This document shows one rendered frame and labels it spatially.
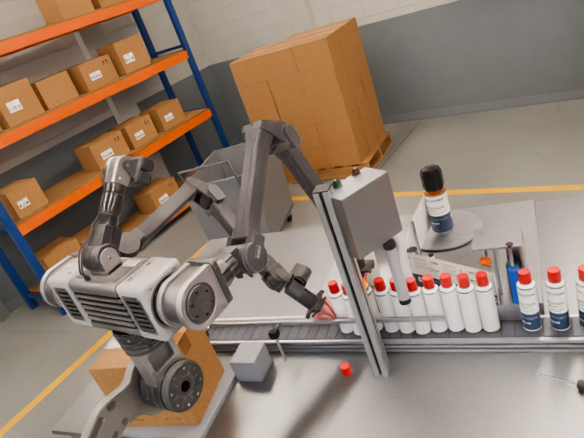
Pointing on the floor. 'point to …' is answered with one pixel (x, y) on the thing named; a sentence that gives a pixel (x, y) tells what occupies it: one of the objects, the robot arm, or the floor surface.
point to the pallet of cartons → (318, 97)
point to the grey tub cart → (232, 175)
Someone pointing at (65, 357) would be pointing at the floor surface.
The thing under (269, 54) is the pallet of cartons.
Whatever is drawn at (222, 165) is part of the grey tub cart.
